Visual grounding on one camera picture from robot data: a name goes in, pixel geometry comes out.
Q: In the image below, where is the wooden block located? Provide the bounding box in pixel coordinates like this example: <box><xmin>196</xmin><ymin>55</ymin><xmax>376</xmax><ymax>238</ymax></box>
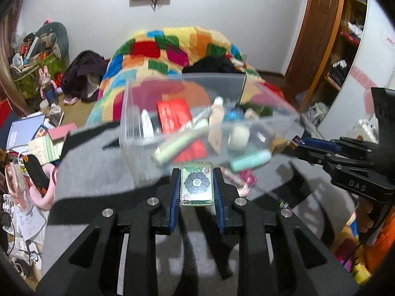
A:
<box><xmin>268</xmin><ymin>137</ymin><xmax>289</xmax><ymax>155</ymax></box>

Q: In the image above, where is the white green tube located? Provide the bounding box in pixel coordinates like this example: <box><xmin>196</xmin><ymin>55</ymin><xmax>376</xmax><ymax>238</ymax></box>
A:
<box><xmin>152</xmin><ymin>119</ymin><xmax>209</xmax><ymax>166</ymax></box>

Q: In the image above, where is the white cream tube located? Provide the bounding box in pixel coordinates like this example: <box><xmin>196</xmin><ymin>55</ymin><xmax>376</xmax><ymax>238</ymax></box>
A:
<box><xmin>141</xmin><ymin>109</ymin><xmax>154</xmax><ymax>138</ymax></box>

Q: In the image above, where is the red flat box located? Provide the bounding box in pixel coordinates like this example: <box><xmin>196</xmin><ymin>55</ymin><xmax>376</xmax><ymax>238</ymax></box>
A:
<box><xmin>0</xmin><ymin>99</ymin><xmax>13</xmax><ymax>128</ymax></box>

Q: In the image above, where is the green flower card box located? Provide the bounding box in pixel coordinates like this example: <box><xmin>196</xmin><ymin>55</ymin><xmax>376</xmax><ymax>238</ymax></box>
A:
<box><xmin>180</xmin><ymin>162</ymin><xmax>214</xmax><ymax>206</ymax></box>

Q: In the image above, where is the beige sachet tube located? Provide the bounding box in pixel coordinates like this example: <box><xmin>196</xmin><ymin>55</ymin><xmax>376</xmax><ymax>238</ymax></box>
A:
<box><xmin>208</xmin><ymin>96</ymin><xmax>224</xmax><ymax>154</ymax></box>

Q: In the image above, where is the green cluttered storage basket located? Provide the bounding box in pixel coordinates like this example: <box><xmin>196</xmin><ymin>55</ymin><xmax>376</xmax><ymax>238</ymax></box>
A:
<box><xmin>10</xmin><ymin>21</ymin><xmax>69</xmax><ymax>100</ymax></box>

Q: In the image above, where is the pink box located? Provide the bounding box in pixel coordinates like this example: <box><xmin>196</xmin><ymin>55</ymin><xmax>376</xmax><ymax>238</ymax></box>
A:
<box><xmin>48</xmin><ymin>123</ymin><xmax>77</xmax><ymax>141</ymax></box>

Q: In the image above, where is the pink bunny toy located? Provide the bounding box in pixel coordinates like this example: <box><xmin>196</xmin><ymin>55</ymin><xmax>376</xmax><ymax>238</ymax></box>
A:
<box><xmin>38</xmin><ymin>65</ymin><xmax>59</xmax><ymax>106</ymax></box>

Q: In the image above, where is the dark green bottle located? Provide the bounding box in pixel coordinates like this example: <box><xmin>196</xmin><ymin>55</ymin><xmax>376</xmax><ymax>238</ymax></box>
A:
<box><xmin>239</xmin><ymin>102</ymin><xmax>273</xmax><ymax>117</ymax></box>

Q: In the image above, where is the black clothing pile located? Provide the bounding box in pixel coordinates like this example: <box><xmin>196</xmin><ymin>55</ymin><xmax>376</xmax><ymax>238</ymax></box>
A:
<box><xmin>181</xmin><ymin>55</ymin><xmax>243</xmax><ymax>74</ymax></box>

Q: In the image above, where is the wooden wardrobe shelf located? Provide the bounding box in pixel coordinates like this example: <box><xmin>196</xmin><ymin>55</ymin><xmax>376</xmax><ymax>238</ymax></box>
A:
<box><xmin>284</xmin><ymin>0</ymin><xmax>368</xmax><ymax>111</ymax></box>

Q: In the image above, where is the colourful patchwork quilt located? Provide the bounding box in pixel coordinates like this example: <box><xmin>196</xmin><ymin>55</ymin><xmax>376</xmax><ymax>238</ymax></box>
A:
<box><xmin>86</xmin><ymin>26</ymin><xmax>285</xmax><ymax>126</ymax></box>

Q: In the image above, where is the dark purple clothing pile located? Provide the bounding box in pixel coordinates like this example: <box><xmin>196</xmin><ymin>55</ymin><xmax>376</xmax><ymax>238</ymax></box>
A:
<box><xmin>61</xmin><ymin>50</ymin><xmax>108</xmax><ymax>102</ymax></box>

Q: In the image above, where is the clear plastic storage box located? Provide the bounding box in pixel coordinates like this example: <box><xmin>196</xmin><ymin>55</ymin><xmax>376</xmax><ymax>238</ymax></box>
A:
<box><xmin>119</xmin><ymin>73</ymin><xmax>298</xmax><ymax>187</ymax></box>

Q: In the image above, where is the pink glitter hair clip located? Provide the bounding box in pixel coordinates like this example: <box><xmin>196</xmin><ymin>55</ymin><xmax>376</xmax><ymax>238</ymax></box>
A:
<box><xmin>240</xmin><ymin>169</ymin><xmax>257</xmax><ymax>186</ymax></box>

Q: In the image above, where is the pink braided rope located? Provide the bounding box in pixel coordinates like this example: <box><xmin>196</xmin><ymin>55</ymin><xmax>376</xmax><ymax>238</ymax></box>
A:
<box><xmin>220</xmin><ymin>167</ymin><xmax>251</xmax><ymax>197</ymax></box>

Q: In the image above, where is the blue white booklet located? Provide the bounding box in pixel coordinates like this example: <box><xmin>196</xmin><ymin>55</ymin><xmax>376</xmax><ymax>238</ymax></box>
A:
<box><xmin>6</xmin><ymin>114</ymin><xmax>45</xmax><ymax>150</ymax></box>

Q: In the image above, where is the white tape roll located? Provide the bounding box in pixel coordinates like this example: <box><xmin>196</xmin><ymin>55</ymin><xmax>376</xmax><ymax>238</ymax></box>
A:
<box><xmin>228</xmin><ymin>125</ymin><xmax>250</xmax><ymax>151</ymax></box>

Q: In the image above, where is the pink striped curtain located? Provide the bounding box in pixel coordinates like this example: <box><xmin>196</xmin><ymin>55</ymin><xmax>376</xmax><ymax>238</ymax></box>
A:
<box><xmin>1</xmin><ymin>0</ymin><xmax>29</xmax><ymax>116</ymax></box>

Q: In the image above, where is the mint green tube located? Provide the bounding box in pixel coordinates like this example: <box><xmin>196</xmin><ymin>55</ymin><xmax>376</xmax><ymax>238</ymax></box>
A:
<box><xmin>229</xmin><ymin>149</ymin><xmax>272</xmax><ymax>172</ymax></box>

